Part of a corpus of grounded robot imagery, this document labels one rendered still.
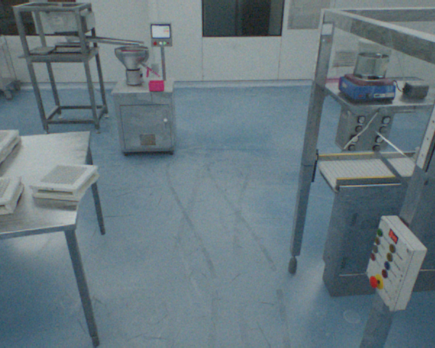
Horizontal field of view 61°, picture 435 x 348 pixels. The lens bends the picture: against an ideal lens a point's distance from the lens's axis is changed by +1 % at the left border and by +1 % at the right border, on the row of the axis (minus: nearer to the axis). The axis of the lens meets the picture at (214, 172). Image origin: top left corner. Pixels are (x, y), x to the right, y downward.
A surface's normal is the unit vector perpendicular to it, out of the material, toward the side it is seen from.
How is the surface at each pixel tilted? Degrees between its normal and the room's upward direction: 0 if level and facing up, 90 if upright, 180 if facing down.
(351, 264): 90
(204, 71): 90
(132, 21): 90
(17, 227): 0
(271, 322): 0
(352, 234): 90
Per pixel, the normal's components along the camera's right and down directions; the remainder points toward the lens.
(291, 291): 0.00, -0.87
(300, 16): 0.06, 0.49
